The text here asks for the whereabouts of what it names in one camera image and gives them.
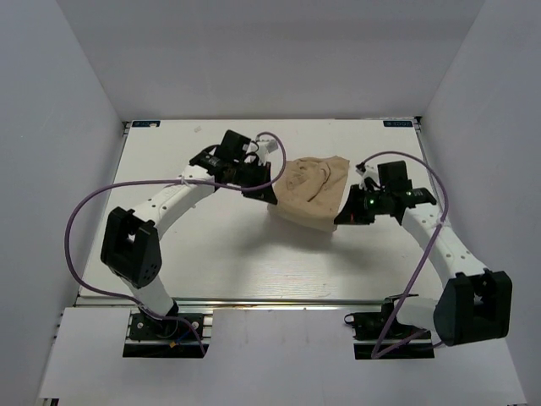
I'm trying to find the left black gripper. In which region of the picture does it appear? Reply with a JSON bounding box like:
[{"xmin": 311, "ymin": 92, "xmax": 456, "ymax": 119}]
[{"xmin": 232, "ymin": 159, "xmax": 277, "ymax": 204}]

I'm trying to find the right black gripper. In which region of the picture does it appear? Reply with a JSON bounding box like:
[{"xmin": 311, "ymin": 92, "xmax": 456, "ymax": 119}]
[{"xmin": 336, "ymin": 184, "xmax": 391, "ymax": 225}]

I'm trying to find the beige t shirt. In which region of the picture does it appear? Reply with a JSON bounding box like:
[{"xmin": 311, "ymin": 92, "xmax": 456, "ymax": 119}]
[{"xmin": 267, "ymin": 156, "xmax": 349, "ymax": 233}]

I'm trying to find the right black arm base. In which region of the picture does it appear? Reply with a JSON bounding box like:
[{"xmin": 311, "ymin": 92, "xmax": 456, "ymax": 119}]
[{"xmin": 343, "ymin": 295, "xmax": 434, "ymax": 360}]

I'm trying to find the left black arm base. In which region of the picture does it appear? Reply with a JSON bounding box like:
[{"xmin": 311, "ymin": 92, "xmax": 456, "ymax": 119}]
[{"xmin": 123, "ymin": 305, "xmax": 210, "ymax": 359}]

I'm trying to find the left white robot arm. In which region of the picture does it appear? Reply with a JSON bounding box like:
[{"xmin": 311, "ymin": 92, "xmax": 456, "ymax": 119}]
[{"xmin": 101, "ymin": 130, "xmax": 285, "ymax": 337}]

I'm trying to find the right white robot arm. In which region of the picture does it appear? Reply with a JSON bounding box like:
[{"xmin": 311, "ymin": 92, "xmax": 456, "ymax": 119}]
[{"xmin": 334, "ymin": 161, "xmax": 512, "ymax": 346}]

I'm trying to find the right blue label sticker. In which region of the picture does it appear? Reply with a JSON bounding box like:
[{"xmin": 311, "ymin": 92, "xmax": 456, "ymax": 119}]
[{"xmin": 383, "ymin": 120, "xmax": 413, "ymax": 128}]

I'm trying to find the blue label sticker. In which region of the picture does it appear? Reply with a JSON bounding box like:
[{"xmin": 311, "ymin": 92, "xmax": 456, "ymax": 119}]
[
  {"xmin": 131, "ymin": 120, "xmax": 161, "ymax": 128},
  {"xmin": 383, "ymin": 120, "xmax": 413, "ymax": 128}
]

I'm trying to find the left blue label sticker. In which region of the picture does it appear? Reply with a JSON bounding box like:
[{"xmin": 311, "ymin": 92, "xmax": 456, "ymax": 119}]
[{"xmin": 131, "ymin": 120, "xmax": 161, "ymax": 128}]

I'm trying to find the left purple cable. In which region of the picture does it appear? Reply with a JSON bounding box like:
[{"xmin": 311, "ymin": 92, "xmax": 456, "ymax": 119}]
[{"xmin": 63, "ymin": 130, "xmax": 288, "ymax": 356}]

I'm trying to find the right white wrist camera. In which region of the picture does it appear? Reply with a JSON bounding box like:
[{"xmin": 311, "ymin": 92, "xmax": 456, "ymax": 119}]
[{"xmin": 356, "ymin": 162, "xmax": 380, "ymax": 191}]

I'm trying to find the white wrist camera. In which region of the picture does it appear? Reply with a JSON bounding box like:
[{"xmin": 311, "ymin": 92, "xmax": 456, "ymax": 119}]
[
  {"xmin": 244, "ymin": 139, "xmax": 278, "ymax": 166},
  {"xmin": 356, "ymin": 162, "xmax": 380, "ymax": 191}
]

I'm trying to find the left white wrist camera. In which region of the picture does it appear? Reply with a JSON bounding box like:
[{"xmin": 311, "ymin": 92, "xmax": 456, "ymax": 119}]
[{"xmin": 244, "ymin": 139, "xmax": 278, "ymax": 166}]

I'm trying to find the aluminium front rail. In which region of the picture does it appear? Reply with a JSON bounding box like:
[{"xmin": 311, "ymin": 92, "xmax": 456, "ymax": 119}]
[{"xmin": 74, "ymin": 291, "xmax": 478, "ymax": 312}]

